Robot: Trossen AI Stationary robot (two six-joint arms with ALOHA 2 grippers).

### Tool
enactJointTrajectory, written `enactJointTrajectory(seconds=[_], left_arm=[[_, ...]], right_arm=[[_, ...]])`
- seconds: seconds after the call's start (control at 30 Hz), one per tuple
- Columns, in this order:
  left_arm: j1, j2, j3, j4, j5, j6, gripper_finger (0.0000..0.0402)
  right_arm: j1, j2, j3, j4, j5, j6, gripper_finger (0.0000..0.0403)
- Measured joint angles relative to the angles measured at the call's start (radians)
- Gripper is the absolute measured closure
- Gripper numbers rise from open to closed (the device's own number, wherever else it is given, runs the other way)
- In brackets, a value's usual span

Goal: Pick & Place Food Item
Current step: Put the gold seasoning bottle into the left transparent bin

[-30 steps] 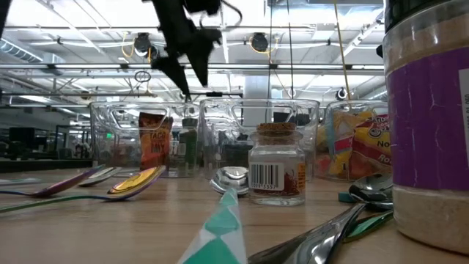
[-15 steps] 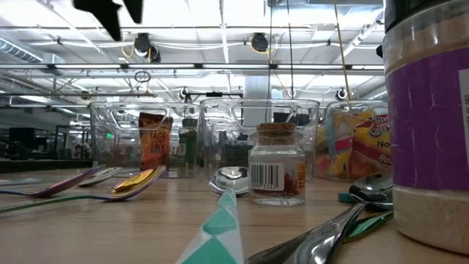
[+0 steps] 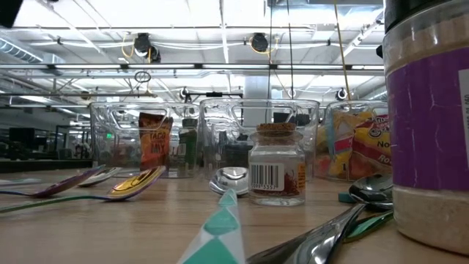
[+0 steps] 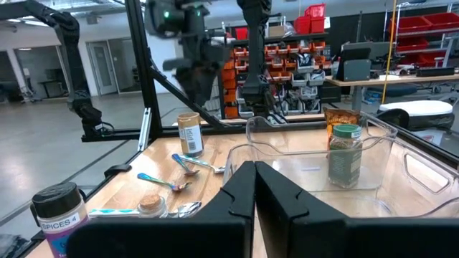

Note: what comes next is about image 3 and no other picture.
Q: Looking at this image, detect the silver spoon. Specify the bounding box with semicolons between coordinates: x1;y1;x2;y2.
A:
0;166;122;188

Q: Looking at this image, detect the green-lid spice jar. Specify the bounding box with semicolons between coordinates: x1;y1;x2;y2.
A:
178;117;199;173

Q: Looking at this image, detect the purple-label jar black lid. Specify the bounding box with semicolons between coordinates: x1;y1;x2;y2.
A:
380;0;469;256

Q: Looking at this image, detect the black monitor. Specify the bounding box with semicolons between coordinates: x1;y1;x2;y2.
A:
273;111;311;128

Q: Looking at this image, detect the small cork-stoppered glass jar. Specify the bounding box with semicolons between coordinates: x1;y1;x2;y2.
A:
248;122;307;207

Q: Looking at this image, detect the clear plastic bin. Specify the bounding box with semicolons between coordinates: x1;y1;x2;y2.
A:
199;97;320;183
317;100;390;183
89;100;202;180

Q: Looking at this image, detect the spoon teal white patterned handle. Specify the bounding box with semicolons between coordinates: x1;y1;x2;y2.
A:
177;166;250;264

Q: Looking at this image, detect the iridescent spoon blue handle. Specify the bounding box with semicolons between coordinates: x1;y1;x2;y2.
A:
0;164;107;199

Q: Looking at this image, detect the red ramen packet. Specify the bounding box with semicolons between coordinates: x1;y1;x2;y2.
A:
347;114;391;181

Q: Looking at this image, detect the silver ventilation duct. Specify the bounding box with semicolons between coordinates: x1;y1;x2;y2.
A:
0;36;67;76

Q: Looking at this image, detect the yellow cable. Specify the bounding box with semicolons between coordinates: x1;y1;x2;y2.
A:
332;0;352;102

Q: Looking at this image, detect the long ceiling rail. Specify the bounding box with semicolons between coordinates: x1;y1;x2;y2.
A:
0;62;385;71

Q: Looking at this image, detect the yellow ramen packet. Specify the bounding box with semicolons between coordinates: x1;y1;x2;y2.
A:
331;109;374;139

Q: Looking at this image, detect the brown taco mix packet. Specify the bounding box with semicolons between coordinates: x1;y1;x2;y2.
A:
138;111;174;172

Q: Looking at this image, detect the purple-bowled iridescent spoon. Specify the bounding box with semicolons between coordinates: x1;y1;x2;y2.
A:
343;210;395;243

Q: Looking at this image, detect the iridescent spoon green handle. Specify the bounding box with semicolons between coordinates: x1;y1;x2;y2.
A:
0;165;168;216

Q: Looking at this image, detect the black spoon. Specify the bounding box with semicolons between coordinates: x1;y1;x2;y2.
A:
245;175;394;264

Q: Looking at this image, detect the black cable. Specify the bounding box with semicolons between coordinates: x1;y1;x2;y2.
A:
286;0;296;99

